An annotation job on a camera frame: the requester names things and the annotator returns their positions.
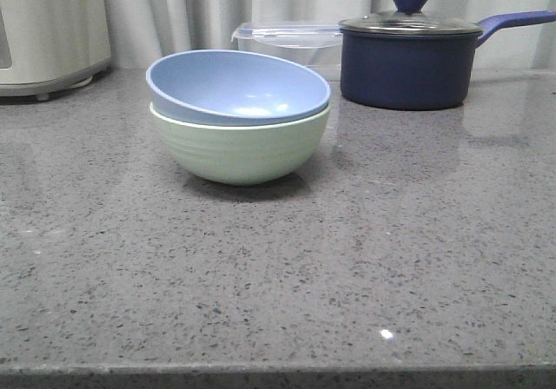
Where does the clear plastic food container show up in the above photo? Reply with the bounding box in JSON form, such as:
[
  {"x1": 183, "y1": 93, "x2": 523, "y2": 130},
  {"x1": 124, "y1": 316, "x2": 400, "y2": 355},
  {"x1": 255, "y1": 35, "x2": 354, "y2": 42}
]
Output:
[{"x1": 231, "y1": 21, "x2": 342, "y2": 82}]

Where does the dark blue saucepan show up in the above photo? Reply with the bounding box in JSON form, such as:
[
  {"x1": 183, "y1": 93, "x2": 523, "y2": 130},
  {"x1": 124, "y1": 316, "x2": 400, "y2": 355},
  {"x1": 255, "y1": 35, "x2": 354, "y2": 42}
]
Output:
[{"x1": 341, "y1": 10, "x2": 555, "y2": 111}]

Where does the light green bowl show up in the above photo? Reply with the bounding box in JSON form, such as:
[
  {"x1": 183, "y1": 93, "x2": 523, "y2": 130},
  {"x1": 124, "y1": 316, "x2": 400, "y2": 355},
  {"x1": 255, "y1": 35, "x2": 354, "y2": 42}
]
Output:
[{"x1": 149, "y1": 104, "x2": 330, "y2": 186}]

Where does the cream white toaster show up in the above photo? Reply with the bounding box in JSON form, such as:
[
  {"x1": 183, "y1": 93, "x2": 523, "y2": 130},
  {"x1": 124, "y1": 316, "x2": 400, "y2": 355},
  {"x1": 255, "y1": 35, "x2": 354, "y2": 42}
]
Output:
[{"x1": 1, "y1": 0, "x2": 112, "y2": 99}]

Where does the light blue bowl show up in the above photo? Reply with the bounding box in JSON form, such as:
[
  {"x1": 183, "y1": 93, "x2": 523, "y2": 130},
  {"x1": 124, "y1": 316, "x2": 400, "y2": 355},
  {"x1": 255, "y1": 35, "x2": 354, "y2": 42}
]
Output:
[{"x1": 146, "y1": 49, "x2": 330, "y2": 126}]

